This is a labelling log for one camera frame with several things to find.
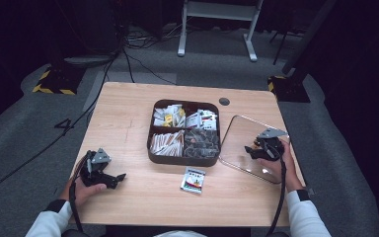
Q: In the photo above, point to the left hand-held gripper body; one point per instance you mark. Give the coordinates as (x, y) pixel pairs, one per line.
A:
(92, 172)

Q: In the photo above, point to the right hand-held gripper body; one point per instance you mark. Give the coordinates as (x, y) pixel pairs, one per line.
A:
(270, 148)

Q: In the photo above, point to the clear plastic lid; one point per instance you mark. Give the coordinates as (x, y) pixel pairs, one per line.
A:
(240, 141)

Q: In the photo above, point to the white packet with green print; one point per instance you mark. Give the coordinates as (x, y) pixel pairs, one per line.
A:
(193, 180)

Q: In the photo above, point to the dark compartment box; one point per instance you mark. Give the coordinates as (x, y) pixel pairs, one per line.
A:
(181, 161)

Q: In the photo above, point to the person's left hand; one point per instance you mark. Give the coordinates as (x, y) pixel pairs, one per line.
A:
(84, 194)

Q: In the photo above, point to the person's right hand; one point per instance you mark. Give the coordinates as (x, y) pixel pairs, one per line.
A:
(291, 174)

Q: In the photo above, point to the pile of dark packets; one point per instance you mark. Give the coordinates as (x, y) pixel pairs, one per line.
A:
(201, 143)

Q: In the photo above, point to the dark round table grommet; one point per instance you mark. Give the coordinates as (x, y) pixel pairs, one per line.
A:
(224, 101)

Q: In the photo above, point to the black yellow striped base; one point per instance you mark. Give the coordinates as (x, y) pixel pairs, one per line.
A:
(59, 80)
(289, 90)

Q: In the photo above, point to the pile of brown striped sticks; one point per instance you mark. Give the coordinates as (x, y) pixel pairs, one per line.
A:
(166, 144)

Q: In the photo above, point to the pile of white yellow packets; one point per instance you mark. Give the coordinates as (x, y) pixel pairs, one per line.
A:
(168, 116)

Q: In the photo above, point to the thin black tripod leg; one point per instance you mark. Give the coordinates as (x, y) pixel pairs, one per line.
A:
(281, 46)

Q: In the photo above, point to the grey flat floor plate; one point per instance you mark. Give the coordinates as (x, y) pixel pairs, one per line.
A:
(89, 61)

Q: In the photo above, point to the black slanted pole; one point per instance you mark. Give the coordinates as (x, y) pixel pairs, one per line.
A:
(309, 36)

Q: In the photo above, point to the white metal stand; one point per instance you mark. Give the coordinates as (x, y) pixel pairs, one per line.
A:
(218, 11)

